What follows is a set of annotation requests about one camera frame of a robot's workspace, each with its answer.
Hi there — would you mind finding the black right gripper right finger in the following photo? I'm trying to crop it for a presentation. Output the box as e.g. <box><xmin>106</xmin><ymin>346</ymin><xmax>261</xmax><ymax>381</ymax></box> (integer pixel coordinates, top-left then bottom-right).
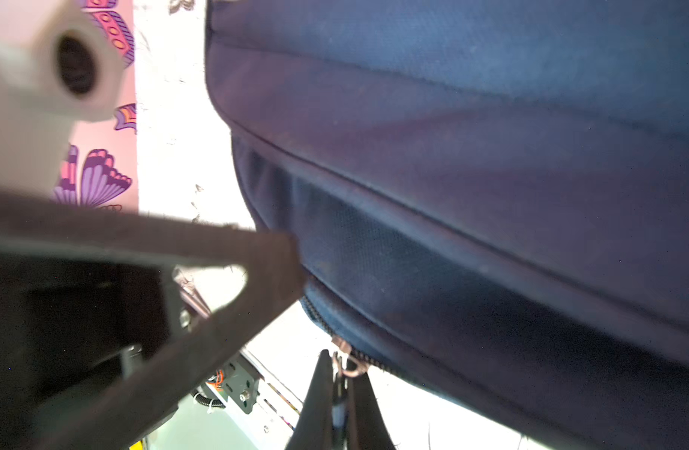
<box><xmin>346</xmin><ymin>373</ymin><xmax>395</xmax><ymax>450</ymax></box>

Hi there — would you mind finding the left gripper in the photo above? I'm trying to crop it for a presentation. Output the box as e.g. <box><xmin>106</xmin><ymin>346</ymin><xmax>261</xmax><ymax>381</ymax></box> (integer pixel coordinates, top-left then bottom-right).
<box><xmin>0</xmin><ymin>190</ymin><xmax>304</xmax><ymax>449</ymax></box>

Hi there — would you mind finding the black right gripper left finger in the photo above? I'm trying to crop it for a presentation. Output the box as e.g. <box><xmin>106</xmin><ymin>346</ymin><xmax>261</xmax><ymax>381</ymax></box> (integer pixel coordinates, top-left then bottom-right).
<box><xmin>285</xmin><ymin>350</ymin><xmax>334</xmax><ymax>450</ymax></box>

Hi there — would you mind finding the navy blue backpack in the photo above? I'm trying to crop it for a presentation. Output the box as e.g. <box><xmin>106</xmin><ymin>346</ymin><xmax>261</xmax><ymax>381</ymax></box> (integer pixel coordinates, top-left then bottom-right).
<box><xmin>206</xmin><ymin>1</ymin><xmax>689</xmax><ymax>449</ymax></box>

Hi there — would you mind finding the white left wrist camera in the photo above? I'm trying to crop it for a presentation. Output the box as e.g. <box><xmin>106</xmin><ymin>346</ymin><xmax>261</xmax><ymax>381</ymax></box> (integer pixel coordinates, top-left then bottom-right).
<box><xmin>0</xmin><ymin>1</ymin><xmax>124</xmax><ymax>197</ymax></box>

